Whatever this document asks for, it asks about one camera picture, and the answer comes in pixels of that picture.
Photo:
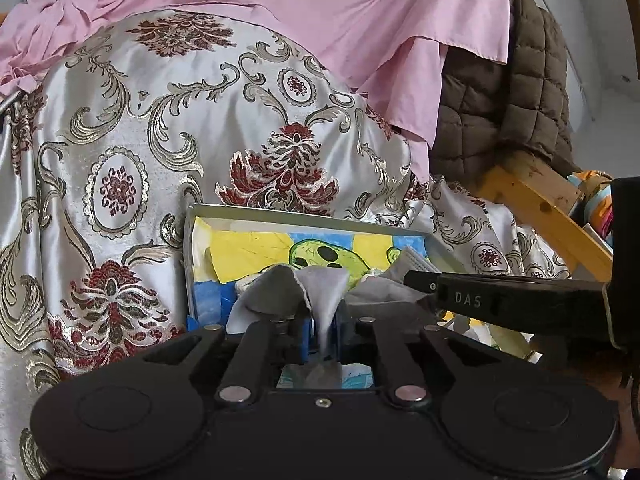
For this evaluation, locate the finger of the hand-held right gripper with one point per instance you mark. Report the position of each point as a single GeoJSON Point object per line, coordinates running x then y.
{"type": "Point", "coordinates": [510, 305]}

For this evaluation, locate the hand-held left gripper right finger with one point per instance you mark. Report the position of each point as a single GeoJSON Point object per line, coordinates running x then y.
{"type": "Point", "coordinates": [345, 335]}

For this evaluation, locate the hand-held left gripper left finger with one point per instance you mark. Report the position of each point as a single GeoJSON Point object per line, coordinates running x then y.
{"type": "Point", "coordinates": [298, 335]}

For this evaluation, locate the grey cloth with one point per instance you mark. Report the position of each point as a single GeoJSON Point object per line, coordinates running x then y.
{"type": "Point", "coordinates": [290, 290]}

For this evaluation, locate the grey face mask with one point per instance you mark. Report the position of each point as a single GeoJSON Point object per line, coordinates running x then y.
{"type": "Point", "coordinates": [410, 262]}

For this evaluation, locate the metal tray with colourful drawing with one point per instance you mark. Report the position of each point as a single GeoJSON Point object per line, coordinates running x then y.
{"type": "Point", "coordinates": [240, 255]}

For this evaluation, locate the yellow striped cloth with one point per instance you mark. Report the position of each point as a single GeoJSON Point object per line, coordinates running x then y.
{"type": "Point", "coordinates": [490, 340]}

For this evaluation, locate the colourful woolly fabric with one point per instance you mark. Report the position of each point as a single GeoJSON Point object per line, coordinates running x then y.
{"type": "Point", "coordinates": [595, 200]}

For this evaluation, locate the brown quilted jacket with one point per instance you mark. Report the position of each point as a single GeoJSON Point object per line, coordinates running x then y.
{"type": "Point", "coordinates": [500, 100]}

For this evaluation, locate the floral satin blanket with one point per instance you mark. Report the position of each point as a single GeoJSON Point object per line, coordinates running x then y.
{"type": "Point", "coordinates": [150, 160]}

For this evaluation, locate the pink bed sheet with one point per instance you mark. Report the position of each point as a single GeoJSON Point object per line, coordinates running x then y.
{"type": "Point", "coordinates": [300, 20]}

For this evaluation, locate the wooden bed frame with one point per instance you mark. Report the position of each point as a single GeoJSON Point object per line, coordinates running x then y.
{"type": "Point", "coordinates": [545, 200]}

